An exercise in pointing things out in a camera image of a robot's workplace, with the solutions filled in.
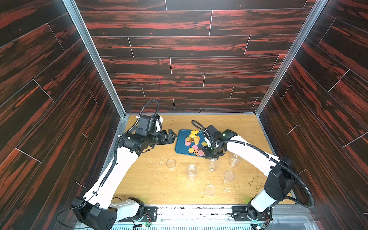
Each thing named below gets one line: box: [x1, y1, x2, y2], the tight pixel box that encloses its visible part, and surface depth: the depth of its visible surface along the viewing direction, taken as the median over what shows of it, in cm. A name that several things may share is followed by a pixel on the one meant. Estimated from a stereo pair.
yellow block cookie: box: [184, 136, 195, 143], surface depth 103 cm
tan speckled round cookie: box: [193, 136, 201, 146], surface depth 103 cm
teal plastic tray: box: [174, 128, 206, 158], surface depth 104 cm
